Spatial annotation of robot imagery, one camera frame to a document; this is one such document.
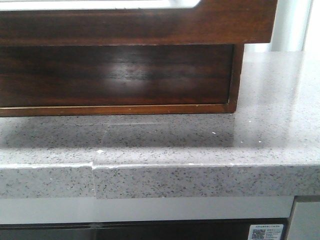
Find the wooden drawer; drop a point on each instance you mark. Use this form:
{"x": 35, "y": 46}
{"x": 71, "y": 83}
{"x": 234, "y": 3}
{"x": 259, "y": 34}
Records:
{"x": 210, "y": 22}
{"x": 150, "y": 75}

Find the dark wooden drawer cabinet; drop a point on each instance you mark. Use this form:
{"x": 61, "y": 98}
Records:
{"x": 236, "y": 75}

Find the black appliance below counter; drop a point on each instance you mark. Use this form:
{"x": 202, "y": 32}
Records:
{"x": 226, "y": 229}

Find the white QR code sticker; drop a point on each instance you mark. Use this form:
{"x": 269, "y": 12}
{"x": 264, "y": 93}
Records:
{"x": 265, "y": 232}

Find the grey cabinet door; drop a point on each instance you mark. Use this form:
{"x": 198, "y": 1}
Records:
{"x": 304, "y": 222}

